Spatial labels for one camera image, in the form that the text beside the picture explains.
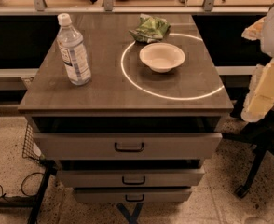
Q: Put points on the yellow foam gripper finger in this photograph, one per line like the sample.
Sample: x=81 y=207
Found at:
x=253 y=32
x=260 y=98

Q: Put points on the clear plastic water bottle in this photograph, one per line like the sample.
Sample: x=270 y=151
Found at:
x=73 y=51

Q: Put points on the black office chair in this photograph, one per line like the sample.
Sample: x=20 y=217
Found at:
x=260 y=134

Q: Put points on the white paper bowl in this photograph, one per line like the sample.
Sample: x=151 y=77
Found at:
x=162 y=57

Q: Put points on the green snack bag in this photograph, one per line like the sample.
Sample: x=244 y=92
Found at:
x=150 y=29

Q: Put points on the grey drawer cabinet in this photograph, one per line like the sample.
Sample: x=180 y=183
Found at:
x=125 y=96

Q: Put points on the bottom grey drawer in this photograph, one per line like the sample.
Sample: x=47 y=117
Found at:
x=132 y=195

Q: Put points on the grey drawer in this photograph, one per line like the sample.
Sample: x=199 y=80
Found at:
x=132 y=195
x=131 y=178
x=127 y=146

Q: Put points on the top grey drawer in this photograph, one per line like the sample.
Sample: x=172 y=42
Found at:
x=127 y=146

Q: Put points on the middle grey drawer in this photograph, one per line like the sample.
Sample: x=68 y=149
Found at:
x=131 y=178

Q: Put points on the black metal table leg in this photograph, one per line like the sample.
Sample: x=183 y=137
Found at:
x=32 y=202

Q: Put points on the grey shelf rail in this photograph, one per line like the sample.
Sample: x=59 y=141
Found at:
x=41 y=7

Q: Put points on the black wire mesh basket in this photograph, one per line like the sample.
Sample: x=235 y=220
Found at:
x=30 y=150

